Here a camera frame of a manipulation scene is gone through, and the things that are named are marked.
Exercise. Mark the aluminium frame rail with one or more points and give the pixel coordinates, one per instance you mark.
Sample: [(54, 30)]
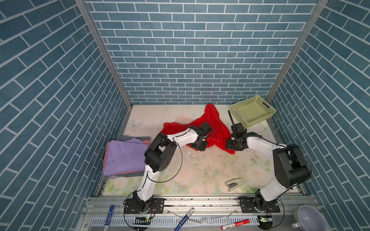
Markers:
[(212, 211)]

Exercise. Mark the pale green plastic basket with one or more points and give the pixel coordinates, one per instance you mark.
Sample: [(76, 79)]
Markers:
[(252, 111)]

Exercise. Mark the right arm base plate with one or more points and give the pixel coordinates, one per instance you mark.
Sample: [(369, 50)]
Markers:
[(258, 205)]

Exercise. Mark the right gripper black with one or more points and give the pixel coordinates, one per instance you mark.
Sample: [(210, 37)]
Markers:
[(228, 146)]

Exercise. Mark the folded purple t-shirt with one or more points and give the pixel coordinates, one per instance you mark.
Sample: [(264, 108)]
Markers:
[(125, 156)]

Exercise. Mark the grey stapler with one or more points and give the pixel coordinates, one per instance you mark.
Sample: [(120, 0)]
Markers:
[(234, 184)]

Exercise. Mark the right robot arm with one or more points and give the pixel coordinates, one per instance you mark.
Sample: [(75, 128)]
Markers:
[(290, 168)]

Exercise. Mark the blue marker pen left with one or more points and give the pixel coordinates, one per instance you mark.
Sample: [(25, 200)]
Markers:
[(108, 218)]

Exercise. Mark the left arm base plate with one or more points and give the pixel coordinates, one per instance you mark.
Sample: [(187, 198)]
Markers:
[(158, 205)]

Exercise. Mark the blue marker pen centre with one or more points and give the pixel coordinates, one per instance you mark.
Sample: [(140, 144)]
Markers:
[(184, 219)]

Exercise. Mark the right aluminium corner post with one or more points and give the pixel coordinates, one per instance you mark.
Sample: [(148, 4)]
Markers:
[(316, 12)]

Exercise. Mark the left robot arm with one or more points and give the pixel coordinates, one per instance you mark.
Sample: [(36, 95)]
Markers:
[(158, 156)]

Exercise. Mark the blue marker pen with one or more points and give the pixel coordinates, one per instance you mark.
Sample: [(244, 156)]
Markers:
[(108, 218), (184, 219)]

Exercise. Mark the red marker pen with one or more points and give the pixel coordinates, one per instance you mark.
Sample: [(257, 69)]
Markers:
[(235, 224)]

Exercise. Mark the aluminium corner post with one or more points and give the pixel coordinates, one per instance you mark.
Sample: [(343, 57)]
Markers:
[(316, 12), (88, 18)]

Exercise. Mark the left aluminium corner post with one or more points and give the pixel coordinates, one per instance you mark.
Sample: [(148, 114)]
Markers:
[(88, 18)]

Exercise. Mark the folded pink t-shirt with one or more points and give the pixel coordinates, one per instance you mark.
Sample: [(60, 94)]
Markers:
[(105, 157)]

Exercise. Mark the red t-shirt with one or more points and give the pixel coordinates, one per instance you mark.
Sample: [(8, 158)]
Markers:
[(211, 116)]

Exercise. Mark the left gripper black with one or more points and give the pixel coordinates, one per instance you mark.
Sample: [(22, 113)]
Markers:
[(203, 148)]

